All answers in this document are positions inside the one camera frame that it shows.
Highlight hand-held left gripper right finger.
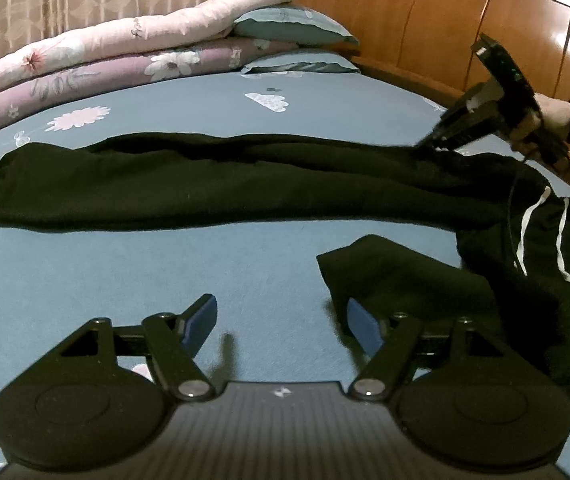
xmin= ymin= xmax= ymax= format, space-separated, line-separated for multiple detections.
xmin=346 ymin=297 xmax=514 ymax=402

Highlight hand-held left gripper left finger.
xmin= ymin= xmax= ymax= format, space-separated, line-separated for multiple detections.
xmin=52 ymin=294 xmax=218 ymax=402

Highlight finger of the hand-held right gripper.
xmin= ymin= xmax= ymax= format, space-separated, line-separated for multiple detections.
xmin=435 ymin=82 xmax=498 ymax=131
xmin=415 ymin=110 xmax=508 ymax=151

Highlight black pants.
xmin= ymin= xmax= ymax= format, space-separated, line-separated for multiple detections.
xmin=0 ymin=132 xmax=570 ymax=391

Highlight person's right hand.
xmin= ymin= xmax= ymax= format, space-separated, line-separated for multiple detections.
xmin=512 ymin=96 xmax=570 ymax=153

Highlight wooden headboard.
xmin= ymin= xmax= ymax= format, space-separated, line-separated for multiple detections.
xmin=290 ymin=0 xmax=570 ymax=201

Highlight bed with blue floral sheet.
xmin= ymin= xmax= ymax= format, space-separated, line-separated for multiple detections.
xmin=0 ymin=50 xmax=570 ymax=480

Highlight blue pillow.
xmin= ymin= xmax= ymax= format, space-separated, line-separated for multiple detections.
xmin=240 ymin=52 xmax=363 ymax=78
xmin=232 ymin=4 xmax=361 ymax=52

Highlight pink floral quilt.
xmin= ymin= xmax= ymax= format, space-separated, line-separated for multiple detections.
xmin=0 ymin=0 xmax=309 ymax=111

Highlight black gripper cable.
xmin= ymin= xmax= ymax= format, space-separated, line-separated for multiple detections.
xmin=504 ymin=157 xmax=570 ymax=403

